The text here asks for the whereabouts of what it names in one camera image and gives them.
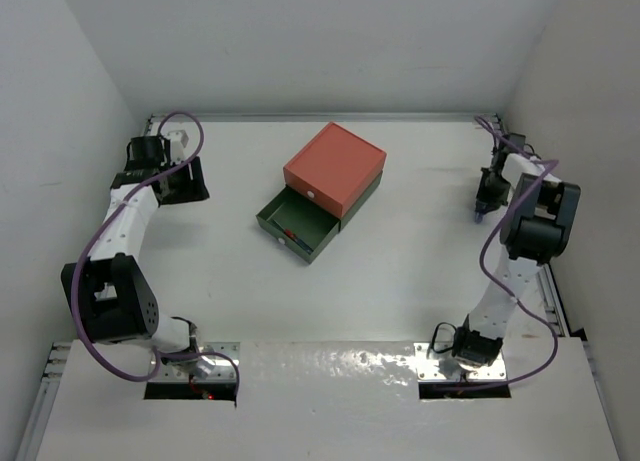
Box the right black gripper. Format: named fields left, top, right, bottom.
left=476, top=167, right=511, bottom=212

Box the blue screwdriver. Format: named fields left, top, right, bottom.
left=282, top=228, right=313, bottom=252
left=271, top=219, right=313, bottom=254
left=474, top=209, right=486, bottom=224

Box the orange drawer box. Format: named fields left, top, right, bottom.
left=283, top=123, right=387, bottom=219

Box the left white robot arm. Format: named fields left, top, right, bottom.
left=77, top=130, right=209, bottom=353

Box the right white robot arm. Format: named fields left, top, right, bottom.
left=452, top=134, right=582, bottom=367

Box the white front cover board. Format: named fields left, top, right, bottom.
left=38, top=339, right=617, bottom=460

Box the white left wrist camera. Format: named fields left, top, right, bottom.
left=165, top=130, right=189, bottom=164

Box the aluminium table frame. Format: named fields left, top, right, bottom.
left=37, top=114, right=617, bottom=460

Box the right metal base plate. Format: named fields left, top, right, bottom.
left=413, top=341, right=507, bottom=384

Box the metal base plate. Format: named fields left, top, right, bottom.
left=413, top=341, right=507, bottom=384
left=150, top=341, right=241, bottom=384

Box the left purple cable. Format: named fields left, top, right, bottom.
left=69, top=111, right=240, bottom=397

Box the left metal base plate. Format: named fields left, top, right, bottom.
left=150, top=341, right=241, bottom=384

